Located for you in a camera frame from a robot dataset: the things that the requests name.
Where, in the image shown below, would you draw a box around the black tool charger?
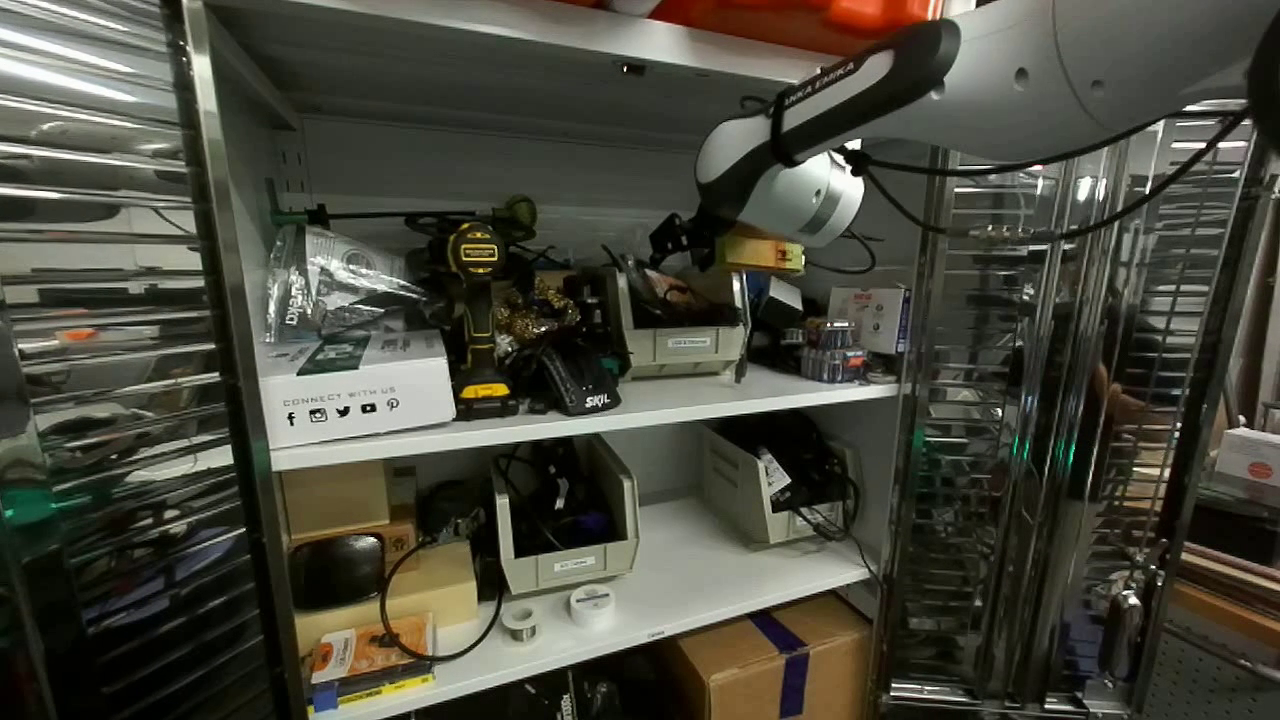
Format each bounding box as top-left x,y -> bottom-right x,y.
513,262 -> 632,420

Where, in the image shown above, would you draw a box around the yellow wrist camera box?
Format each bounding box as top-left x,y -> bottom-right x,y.
715,225 -> 814,278

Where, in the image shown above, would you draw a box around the white tape roll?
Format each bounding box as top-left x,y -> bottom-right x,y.
559,580 -> 619,635

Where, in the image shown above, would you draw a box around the blue red battery pack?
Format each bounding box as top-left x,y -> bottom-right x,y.
796,314 -> 873,387

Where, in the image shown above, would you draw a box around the looped black cord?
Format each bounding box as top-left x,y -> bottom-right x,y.
375,528 -> 513,666

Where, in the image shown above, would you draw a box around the black soft pouch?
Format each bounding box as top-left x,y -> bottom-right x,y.
288,530 -> 392,616

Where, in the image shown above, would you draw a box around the red white box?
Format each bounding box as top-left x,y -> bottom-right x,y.
1210,423 -> 1280,501

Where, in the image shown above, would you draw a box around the black robot supply cable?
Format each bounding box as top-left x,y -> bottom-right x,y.
844,109 -> 1256,246

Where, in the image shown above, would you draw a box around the white metal shelving unit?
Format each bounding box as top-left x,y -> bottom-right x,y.
176,0 -> 940,720

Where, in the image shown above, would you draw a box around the grey storage bin with tools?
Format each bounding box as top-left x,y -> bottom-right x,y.
606,253 -> 751,384

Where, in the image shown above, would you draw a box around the cardboard box with purple tape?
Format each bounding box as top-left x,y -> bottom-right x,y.
660,592 -> 881,720

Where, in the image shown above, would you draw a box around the black rod with green clamp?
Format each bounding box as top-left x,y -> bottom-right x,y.
264,175 -> 543,246

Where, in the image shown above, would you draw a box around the dark slatted metal rack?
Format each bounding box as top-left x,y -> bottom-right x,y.
0,0 -> 277,720

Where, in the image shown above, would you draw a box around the small brown cardboard box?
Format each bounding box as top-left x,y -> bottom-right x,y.
277,459 -> 395,544

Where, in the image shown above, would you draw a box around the orange plastic case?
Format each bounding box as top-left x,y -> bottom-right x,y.
557,0 -> 953,59

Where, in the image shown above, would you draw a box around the small grey tape roll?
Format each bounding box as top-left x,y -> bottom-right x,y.
498,600 -> 543,643

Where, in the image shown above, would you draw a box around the white blister card package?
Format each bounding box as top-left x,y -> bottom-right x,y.
823,278 -> 914,358

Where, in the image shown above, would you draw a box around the grey storage bin tilted open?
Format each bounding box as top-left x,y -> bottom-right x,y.
490,433 -> 645,600

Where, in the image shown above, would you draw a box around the grey storage bin with cables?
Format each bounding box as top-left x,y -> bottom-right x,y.
697,414 -> 862,552

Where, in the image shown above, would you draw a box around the clear plastic bag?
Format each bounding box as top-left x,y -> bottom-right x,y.
259,219 -> 432,353

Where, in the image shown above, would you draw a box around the orange printed book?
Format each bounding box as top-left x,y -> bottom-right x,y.
300,609 -> 445,711

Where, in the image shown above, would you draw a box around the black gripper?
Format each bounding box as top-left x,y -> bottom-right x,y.
645,183 -> 745,288

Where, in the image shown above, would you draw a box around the white printed product box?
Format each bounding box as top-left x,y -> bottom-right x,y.
256,323 -> 459,450

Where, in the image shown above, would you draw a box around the yellow black power tool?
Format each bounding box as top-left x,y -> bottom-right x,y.
406,216 -> 531,420

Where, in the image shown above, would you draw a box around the tall steel tray rack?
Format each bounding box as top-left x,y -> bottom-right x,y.
878,116 -> 1280,720

